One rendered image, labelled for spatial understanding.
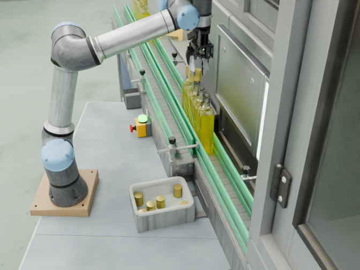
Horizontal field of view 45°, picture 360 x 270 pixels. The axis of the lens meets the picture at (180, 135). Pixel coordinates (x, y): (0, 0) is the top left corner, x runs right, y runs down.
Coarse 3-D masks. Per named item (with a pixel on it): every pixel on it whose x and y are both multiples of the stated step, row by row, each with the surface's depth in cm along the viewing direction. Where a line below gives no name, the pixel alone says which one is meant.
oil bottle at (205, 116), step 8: (200, 112) 166; (208, 112) 166; (200, 120) 168; (208, 120) 168; (200, 128) 170; (208, 128) 170; (200, 136) 172; (208, 136) 172; (208, 144) 175; (208, 152) 177
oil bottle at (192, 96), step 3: (192, 93) 176; (189, 96) 178; (192, 96) 175; (195, 96) 175; (189, 99) 179; (192, 99) 175; (189, 102) 180; (192, 102) 176; (189, 105) 180; (189, 108) 181; (189, 111) 182; (189, 114) 183; (189, 117) 184; (189, 120) 184
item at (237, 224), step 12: (156, 60) 232; (168, 84) 209; (180, 108) 192; (192, 132) 176; (204, 156) 164; (204, 168) 167; (216, 180) 153; (216, 192) 155; (228, 204) 143; (228, 216) 145; (240, 228) 135; (240, 240) 137
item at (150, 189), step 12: (156, 180) 170; (168, 180) 170; (180, 180) 171; (132, 192) 164; (144, 192) 170; (156, 192) 172; (168, 192) 173; (144, 204) 169; (168, 204) 169; (192, 204) 159
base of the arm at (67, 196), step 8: (80, 176) 168; (72, 184) 162; (80, 184) 166; (56, 192) 162; (64, 192) 162; (72, 192) 163; (80, 192) 165; (56, 200) 164; (64, 200) 163; (72, 200) 164; (80, 200) 166
